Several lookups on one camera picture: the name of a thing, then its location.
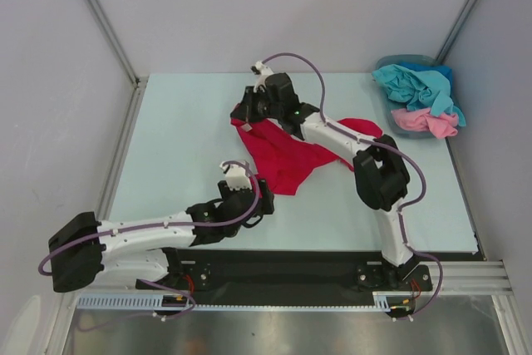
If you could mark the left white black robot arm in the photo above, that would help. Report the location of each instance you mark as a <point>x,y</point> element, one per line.
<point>88,251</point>

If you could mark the left light blue cable duct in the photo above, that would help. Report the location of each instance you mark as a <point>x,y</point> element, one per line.
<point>121,301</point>

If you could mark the right aluminium frame post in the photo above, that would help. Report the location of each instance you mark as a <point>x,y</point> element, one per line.
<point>457,27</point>

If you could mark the left aluminium frame post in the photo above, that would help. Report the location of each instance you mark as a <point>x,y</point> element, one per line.
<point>114,43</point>

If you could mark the light blue cable duct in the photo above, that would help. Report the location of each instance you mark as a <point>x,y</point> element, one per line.
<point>399,300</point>
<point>121,301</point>

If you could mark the red t shirt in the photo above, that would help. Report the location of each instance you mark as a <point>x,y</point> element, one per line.
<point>286,161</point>

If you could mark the grey plastic bin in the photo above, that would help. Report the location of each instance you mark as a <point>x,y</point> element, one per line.
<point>389,106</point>

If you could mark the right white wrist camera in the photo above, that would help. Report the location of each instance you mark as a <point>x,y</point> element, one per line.
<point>261,71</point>

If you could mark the dark blue t shirt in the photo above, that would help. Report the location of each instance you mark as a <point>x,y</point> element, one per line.
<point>442,69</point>

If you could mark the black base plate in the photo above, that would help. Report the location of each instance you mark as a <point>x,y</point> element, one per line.
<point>228,277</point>

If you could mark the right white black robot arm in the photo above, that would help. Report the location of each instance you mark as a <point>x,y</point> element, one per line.
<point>381,177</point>

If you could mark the light blue t shirt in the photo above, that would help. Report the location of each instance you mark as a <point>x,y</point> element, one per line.
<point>417,90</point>

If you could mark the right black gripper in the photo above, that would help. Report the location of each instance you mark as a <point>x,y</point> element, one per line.
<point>245,106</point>

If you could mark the pink t shirt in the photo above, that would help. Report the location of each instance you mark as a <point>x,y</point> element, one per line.
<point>442,126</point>

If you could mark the right light blue cable duct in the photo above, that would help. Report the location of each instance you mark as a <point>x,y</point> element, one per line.
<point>399,300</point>

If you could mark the aluminium frame post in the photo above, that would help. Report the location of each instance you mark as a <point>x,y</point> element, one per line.
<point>457,27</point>
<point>114,43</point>

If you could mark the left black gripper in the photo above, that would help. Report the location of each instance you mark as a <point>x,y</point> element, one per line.
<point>267,205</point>

